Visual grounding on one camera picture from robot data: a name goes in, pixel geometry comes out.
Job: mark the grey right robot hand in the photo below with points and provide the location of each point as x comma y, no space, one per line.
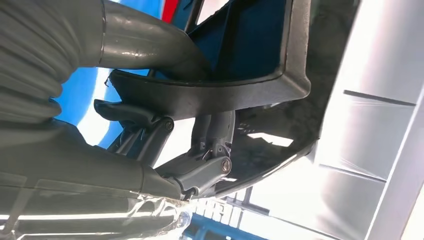
82,172

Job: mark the blue metal shelf rack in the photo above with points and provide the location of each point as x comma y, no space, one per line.
71,96

